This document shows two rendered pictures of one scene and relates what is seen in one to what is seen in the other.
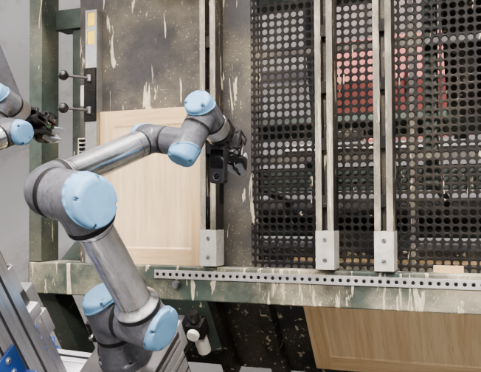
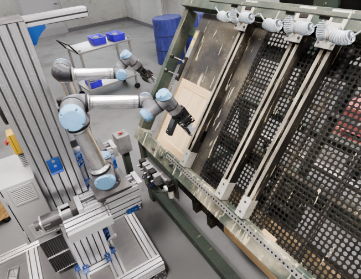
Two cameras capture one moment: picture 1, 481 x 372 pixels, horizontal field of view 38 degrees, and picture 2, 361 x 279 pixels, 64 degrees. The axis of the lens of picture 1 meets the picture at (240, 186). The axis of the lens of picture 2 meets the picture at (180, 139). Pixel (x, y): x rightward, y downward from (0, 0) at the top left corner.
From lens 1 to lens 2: 1.01 m
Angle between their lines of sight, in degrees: 30
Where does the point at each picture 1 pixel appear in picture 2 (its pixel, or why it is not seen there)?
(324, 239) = (223, 184)
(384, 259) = (241, 210)
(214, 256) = (185, 162)
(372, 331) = not seen: hidden behind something
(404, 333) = not seen: hidden behind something
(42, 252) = (143, 124)
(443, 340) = not seen: hidden behind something
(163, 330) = (103, 183)
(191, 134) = (150, 107)
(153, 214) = (179, 131)
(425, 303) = (247, 243)
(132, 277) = (92, 156)
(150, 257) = (170, 148)
